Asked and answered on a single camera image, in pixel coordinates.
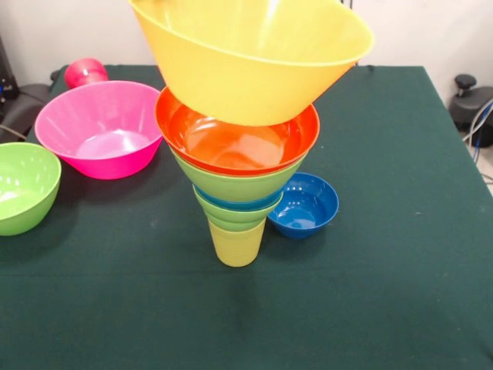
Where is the red-orange plastic bowl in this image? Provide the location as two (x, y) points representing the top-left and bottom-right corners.
(154, 86), (321, 177)

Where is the large orange plastic bowl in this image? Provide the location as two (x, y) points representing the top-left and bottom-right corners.
(129, 0), (376, 127)

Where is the black computer tower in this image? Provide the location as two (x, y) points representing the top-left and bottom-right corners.
(0, 34), (19, 102)

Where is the light blue plastic bowl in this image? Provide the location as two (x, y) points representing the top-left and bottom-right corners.
(194, 184), (284, 212)

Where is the red plastic cup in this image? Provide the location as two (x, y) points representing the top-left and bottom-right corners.
(63, 57), (110, 90)

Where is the large green plastic bowl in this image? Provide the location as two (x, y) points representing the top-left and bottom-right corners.
(168, 146), (308, 203)
(0, 142), (62, 237)

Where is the light blue cable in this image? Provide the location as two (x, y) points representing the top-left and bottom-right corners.
(461, 98), (493, 165)

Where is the small green plastic bowl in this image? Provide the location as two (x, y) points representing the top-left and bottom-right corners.
(192, 187), (284, 233)

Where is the yellow plastic cup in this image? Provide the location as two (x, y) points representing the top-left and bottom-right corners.
(207, 217), (267, 267)

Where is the large pink plastic bowl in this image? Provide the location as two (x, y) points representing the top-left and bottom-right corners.
(34, 79), (165, 180)

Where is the grey cable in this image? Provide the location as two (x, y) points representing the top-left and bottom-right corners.
(0, 123), (27, 140)

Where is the dark green tablecloth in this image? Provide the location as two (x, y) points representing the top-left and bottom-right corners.
(0, 63), (493, 370)

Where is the dark blue plastic bowl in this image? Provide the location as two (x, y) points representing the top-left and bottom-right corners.
(267, 172), (340, 239)

